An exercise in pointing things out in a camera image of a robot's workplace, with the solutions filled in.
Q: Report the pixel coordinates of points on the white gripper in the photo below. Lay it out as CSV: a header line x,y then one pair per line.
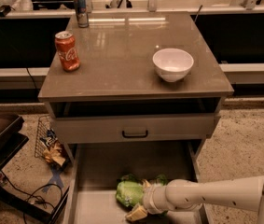
x,y
150,197

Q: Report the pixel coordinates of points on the green rice chip bag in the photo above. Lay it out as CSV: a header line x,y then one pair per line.
x,y
130,191

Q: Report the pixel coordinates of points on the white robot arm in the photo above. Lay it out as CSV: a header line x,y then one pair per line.
x,y
182,195

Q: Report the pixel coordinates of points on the open middle drawer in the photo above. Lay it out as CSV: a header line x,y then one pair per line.
x,y
98,168

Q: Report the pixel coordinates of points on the yellow crumpled snack bag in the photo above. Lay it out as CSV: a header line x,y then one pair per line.
x,y
55,154

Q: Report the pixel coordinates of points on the grey drawer cabinet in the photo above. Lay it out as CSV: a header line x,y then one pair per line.
x,y
117,76

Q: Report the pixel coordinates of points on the blue snack bag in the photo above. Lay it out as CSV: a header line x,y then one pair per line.
x,y
49,139

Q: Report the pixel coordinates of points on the white ceramic bowl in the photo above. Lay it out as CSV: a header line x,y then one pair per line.
x,y
172,64

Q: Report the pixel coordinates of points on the black tray stand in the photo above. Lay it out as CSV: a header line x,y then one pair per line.
x,y
35,206

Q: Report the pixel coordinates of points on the orange Coca-Cola can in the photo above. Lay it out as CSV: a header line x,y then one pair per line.
x,y
65,44

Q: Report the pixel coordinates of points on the blue silver energy drink can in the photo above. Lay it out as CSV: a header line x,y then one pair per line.
x,y
81,13

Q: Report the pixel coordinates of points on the top drawer with black handle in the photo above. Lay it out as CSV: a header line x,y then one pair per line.
x,y
135,128

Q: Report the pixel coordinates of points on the wire mesh basket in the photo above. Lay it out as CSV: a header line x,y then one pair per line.
x,y
43,126

